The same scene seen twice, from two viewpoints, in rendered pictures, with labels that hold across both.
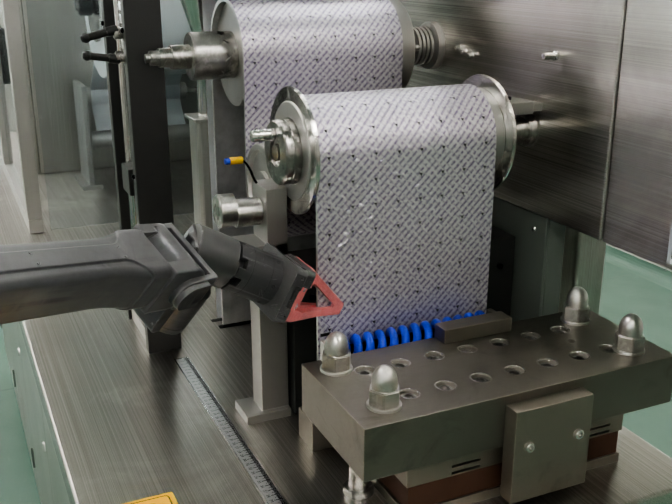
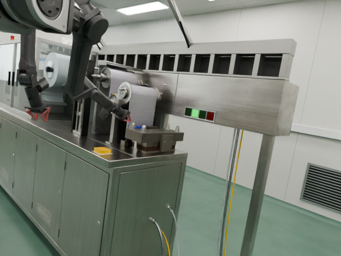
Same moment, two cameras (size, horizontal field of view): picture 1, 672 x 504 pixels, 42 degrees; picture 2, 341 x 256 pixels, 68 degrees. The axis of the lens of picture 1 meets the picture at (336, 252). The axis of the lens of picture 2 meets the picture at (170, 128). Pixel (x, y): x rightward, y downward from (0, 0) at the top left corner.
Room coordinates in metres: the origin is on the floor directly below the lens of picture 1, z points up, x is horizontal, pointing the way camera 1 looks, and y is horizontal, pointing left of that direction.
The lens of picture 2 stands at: (-0.68, 0.43, 1.27)
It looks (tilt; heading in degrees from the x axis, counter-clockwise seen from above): 7 degrees down; 336
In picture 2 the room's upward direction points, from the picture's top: 8 degrees clockwise
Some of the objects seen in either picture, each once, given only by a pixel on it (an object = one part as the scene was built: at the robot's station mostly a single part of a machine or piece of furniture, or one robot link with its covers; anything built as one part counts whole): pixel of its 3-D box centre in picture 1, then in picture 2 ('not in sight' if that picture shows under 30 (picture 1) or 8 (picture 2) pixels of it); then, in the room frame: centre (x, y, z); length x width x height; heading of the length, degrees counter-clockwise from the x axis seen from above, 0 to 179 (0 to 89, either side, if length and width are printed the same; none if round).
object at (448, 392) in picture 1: (489, 382); (156, 134); (0.90, -0.18, 1.00); 0.40 x 0.16 x 0.06; 115
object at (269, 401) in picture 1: (258, 304); (113, 121); (1.01, 0.10, 1.05); 0.06 x 0.05 x 0.31; 115
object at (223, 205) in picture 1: (224, 210); not in sight; (1.00, 0.13, 1.18); 0.04 x 0.02 x 0.04; 25
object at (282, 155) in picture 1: (283, 151); (123, 92); (0.99, 0.06, 1.25); 0.07 x 0.02 x 0.07; 25
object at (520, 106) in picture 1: (512, 104); not in sight; (1.12, -0.23, 1.28); 0.06 x 0.05 x 0.02; 115
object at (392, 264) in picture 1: (406, 274); (141, 117); (0.99, -0.09, 1.10); 0.23 x 0.01 x 0.18; 115
